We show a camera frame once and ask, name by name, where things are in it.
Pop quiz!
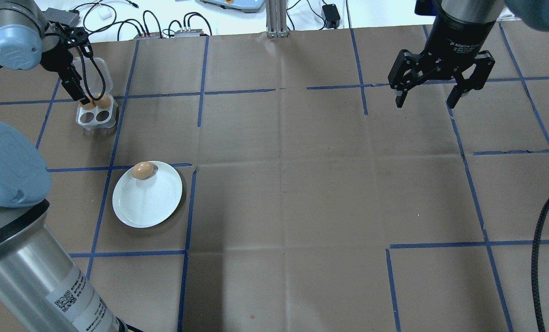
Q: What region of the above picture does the clear plastic egg carton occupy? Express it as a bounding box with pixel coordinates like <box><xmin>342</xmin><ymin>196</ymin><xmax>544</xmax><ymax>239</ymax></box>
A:
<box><xmin>74</xmin><ymin>56</ymin><xmax>119</xmax><ymax>130</ymax></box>

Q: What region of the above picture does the grey hub box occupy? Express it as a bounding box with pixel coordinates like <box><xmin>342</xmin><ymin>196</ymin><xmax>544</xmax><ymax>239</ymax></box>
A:
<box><xmin>43</xmin><ymin>8</ymin><xmax>80</xmax><ymax>27</ymax></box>

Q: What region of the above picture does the aluminium camera post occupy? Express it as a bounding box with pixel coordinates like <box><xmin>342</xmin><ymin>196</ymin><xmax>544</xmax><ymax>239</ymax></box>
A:
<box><xmin>265</xmin><ymin>0</ymin><xmax>287</xmax><ymax>38</ymax></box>

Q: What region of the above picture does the black power adapter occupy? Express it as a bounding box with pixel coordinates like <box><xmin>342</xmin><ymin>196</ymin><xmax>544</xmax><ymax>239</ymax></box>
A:
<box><xmin>322</xmin><ymin>4</ymin><xmax>342</xmax><ymax>28</ymax></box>

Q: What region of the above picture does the white round plate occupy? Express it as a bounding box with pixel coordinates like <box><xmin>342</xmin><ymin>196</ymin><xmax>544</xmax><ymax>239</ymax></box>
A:
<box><xmin>112</xmin><ymin>160</ymin><xmax>183</xmax><ymax>229</ymax></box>

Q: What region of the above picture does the blue-grey teach pendant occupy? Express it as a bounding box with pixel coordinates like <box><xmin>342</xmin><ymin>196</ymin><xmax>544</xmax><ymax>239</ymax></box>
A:
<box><xmin>200</xmin><ymin>0</ymin><xmax>263</xmax><ymax>12</ymax></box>

